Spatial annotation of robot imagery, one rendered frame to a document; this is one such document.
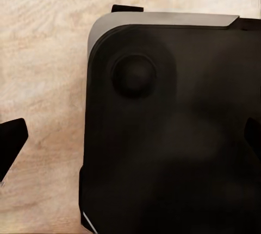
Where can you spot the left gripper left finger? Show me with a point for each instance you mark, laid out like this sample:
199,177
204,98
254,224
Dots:
13,135

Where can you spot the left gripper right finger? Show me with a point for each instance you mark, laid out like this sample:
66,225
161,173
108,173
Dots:
252,135

